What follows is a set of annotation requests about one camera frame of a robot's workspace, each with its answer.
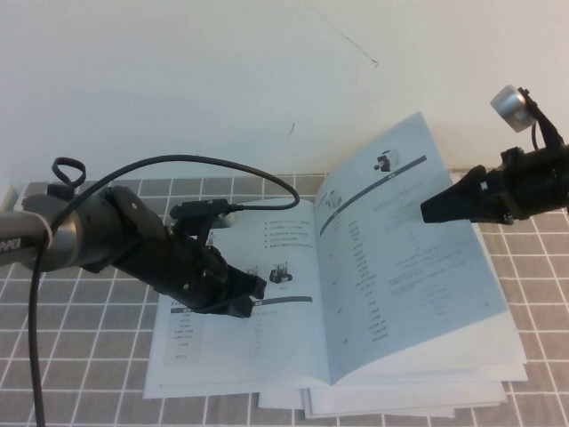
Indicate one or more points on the white booklet stack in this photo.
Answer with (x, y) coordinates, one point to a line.
(400, 398)

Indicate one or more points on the white printed book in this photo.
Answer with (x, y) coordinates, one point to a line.
(378, 289)

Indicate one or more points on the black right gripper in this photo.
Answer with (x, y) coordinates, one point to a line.
(529, 187)

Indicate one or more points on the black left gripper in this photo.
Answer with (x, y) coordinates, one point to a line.
(191, 276)

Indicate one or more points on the grey checked tablecloth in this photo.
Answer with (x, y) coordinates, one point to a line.
(89, 356)

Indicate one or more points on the silver and black left arm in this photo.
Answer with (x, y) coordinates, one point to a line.
(89, 231)

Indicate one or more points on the white loose paper sheet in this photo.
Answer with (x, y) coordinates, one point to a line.
(280, 398)

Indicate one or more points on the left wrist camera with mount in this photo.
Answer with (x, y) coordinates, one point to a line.
(200, 209)

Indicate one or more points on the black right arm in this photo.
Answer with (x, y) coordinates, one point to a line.
(562, 178)

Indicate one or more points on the silver right wrist camera with mount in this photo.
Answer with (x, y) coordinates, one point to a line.
(511, 107)

